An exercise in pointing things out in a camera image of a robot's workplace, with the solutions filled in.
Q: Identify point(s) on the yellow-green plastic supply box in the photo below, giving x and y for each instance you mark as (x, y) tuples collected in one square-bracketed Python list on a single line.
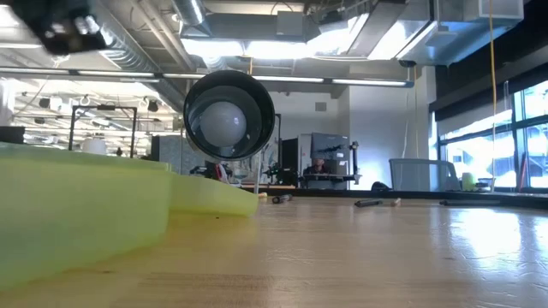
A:
[(77, 214)]

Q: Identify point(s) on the yellow-green plastic box lid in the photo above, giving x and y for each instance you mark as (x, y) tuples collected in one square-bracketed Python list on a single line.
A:
[(214, 197)]

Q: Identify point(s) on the short black marker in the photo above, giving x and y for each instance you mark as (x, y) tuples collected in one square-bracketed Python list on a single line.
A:
[(368, 203)]

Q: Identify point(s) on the small brown eraser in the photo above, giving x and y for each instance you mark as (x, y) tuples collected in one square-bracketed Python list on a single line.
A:
[(396, 202)]

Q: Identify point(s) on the black background robot arm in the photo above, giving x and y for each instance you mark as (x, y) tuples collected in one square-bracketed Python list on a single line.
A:
[(280, 174)]

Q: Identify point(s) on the black box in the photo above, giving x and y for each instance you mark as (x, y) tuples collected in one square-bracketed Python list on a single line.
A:
[(12, 135)]

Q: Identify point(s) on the grey ceiling box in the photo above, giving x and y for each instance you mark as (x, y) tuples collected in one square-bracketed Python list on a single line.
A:
[(291, 23)]

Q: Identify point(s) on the white lampshade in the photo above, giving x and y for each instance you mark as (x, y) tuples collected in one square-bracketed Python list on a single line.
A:
[(94, 146)]

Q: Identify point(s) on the grey partition panel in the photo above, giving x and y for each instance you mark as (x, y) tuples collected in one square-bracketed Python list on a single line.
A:
[(171, 156)]

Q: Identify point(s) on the black lamp with white bulb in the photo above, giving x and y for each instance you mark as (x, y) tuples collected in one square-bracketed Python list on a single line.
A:
[(222, 124)]

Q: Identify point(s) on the long ceiling light bar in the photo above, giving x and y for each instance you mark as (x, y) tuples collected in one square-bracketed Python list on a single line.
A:
[(291, 79)]

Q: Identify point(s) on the black monitor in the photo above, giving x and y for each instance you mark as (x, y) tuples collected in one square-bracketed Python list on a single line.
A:
[(290, 158)]

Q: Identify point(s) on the black marker with grey band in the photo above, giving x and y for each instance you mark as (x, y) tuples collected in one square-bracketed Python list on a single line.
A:
[(282, 198)]

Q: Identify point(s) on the grey metal cabinet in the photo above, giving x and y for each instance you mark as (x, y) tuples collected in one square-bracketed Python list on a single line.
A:
[(325, 147)]

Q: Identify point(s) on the person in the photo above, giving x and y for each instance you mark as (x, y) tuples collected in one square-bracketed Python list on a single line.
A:
[(317, 167)]

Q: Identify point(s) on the black stand with shelf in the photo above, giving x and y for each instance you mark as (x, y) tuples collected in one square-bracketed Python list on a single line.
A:
[(354, 158)]

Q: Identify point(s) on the black dome object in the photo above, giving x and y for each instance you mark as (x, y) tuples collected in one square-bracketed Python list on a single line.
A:
[(380, 186)]

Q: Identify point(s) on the translucent grey tub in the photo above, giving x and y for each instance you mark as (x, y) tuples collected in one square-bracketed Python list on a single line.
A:
[(424, 175)]

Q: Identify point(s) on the yellow-green bottle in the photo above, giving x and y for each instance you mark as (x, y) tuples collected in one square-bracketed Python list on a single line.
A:
[(468, 181)]

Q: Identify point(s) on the large spiral ventilation duct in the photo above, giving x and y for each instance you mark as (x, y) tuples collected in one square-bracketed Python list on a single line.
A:
[(132, 55)]

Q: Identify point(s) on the black metal frame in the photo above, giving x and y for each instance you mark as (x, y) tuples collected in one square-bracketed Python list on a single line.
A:
[(103, 107)]

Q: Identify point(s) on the small spiral ventilation duct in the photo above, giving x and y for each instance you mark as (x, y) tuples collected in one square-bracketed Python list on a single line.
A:
[(190, 10)]

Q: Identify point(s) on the grey wall vent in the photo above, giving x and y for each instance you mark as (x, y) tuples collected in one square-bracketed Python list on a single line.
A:
[(320, 107)]

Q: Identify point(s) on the rectangular metal ceiling duct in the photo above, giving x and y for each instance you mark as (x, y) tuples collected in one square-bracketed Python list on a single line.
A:
[(398, 30)]

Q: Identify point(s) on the black security camera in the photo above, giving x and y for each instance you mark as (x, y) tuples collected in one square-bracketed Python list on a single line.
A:
[(406, 63)]

